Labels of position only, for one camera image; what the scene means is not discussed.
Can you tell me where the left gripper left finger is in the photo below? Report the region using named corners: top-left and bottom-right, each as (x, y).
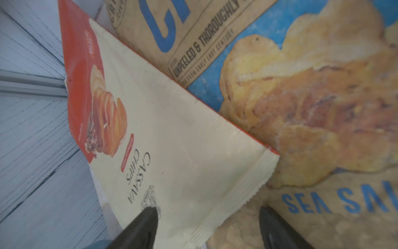
top-left (107, 207), bottom-right (158, 249)

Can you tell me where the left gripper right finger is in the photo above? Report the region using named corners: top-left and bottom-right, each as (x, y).
top-left (259, 206), bottom-right (314, 249)

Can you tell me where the red beige chips bag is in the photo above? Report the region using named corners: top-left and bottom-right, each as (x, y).
top-left (58, 1), bottom-right (279, 249)

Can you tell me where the tan blue chips bag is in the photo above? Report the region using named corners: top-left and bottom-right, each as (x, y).
top-left (105, 1), bottom-right (398, 249)

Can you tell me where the blue bowl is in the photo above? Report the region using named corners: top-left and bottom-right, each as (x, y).
top-left (83, 240), bottom-right (112, 249)

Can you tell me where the left aluminium frame post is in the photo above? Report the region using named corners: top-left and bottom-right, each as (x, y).
top-left (1, 70), bottom-right (68, 99)

